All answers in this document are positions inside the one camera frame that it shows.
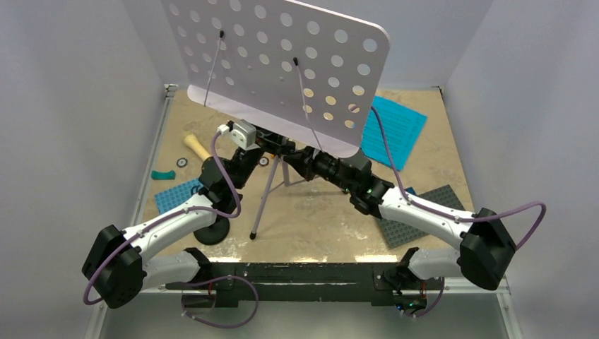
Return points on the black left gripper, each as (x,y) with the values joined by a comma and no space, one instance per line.
(269,141)

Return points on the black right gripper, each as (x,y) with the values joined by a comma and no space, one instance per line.
(305,162)

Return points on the cream microphone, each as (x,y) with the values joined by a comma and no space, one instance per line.
(190,140)

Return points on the lilac tripod music stand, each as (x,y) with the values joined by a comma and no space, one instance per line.
(298,70)

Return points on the black microphone desk stand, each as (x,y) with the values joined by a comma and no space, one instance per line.
(213,234)

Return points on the teal sheet music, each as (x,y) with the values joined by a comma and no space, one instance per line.
(402,128)

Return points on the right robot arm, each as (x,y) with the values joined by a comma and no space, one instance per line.
(480,250)

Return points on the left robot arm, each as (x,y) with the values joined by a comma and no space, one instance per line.
(121,263)

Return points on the dark blue poker chip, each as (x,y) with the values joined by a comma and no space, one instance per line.
(182,162)

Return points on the teal curved block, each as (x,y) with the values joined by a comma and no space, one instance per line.
(156,175)

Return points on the light blue brick baseplate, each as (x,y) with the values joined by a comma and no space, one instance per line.
(171,198)

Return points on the grey brick baseplate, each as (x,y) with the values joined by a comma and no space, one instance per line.
(432,218)

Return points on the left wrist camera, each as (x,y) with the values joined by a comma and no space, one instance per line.
(242,133)

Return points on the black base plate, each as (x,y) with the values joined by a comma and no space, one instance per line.
(378,284)

